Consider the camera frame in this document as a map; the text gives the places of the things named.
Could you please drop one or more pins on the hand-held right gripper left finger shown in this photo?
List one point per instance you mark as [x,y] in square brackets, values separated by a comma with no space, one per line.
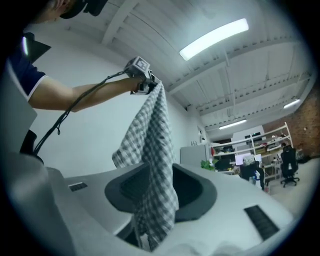
[87,200]

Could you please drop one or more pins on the small lit monitor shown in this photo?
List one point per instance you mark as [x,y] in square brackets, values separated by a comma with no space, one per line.
[257,158]

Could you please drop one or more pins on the clear spray bottle blue trigger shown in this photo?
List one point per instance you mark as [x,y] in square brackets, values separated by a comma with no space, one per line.
[256,178]

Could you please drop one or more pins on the red hanging cloth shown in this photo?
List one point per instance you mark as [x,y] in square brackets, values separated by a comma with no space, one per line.
[213,151]

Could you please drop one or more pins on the person's left hand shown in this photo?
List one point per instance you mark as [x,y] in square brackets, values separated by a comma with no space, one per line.
[137,83]

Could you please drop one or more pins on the green potted plant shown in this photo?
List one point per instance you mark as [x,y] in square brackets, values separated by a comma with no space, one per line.
[207,165]

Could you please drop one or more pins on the long ceiling lamp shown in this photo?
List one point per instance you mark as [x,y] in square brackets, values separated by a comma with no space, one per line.
[215,38]
[232,124]
[291,103]

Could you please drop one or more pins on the light grey garment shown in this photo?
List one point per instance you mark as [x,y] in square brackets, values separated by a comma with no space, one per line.
[248,160]

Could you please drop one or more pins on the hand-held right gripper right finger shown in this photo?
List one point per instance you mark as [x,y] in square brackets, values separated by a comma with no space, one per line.
[225,200]

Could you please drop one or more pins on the white shelving rack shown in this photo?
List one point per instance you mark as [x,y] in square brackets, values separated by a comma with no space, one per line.
[288,132]

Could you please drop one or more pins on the black head camera mount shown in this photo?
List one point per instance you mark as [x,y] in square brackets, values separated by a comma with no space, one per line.
[75,11]

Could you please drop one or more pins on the person's navy shirt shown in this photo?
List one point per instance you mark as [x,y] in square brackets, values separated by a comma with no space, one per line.
[22,72]

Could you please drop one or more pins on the person's head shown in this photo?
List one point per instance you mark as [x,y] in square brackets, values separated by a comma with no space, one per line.
[50,12]

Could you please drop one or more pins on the grey checked cloth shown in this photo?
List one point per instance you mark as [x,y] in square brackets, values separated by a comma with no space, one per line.
[155,130]

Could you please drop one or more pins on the person's left forearm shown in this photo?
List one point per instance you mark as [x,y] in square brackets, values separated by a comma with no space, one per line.
[100,92]

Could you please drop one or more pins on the white security camera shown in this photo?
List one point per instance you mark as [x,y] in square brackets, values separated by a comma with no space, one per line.
[203,136]

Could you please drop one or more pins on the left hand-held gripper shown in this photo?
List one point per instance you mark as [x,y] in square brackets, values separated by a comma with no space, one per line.
[137,65]

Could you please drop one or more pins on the grey cabinet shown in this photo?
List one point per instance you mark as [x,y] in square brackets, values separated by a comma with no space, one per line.
[193,155]

